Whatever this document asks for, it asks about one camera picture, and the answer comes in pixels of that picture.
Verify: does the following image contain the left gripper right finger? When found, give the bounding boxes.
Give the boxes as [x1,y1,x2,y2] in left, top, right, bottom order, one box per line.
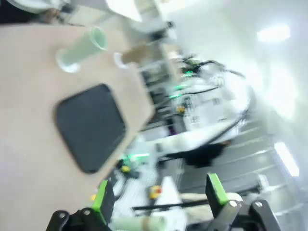
[205,173,282,231]

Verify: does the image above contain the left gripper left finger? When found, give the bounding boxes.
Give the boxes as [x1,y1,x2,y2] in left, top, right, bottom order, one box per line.
[45,179,116,231]

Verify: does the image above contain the white scalloped paper coaster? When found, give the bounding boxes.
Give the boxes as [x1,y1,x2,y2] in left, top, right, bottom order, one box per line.
[113,52,128,70]
[55,47,80,73]

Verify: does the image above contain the tall brown cup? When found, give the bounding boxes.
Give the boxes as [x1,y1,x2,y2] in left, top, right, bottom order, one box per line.
[121,45,150,64]
[141,216,152,229]

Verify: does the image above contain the person's right hand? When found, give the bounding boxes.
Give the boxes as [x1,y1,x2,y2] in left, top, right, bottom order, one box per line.
[44,8,61,24]

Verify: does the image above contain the yellow and black tool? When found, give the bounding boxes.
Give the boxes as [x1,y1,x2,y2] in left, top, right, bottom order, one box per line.
[119,163,140,179]

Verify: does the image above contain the seated person in black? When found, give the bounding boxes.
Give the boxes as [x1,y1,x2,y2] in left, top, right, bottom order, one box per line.
[166,143,229,169]

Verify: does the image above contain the black tripod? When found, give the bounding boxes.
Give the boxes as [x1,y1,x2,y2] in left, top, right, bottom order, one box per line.
[132,201,210,212]

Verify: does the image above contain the yellow emergency stop box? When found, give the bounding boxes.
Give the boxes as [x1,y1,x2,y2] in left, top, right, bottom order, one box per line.
[148,185,162,199]

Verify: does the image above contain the black plastic tray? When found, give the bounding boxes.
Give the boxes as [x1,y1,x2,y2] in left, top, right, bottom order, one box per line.
[54,83,127,174]

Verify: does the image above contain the white table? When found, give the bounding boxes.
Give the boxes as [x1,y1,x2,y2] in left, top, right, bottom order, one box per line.
[105,0,143,23]

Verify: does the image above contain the black cable sleeve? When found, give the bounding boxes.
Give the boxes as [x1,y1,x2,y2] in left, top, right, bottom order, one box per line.
[166,60,251,145]

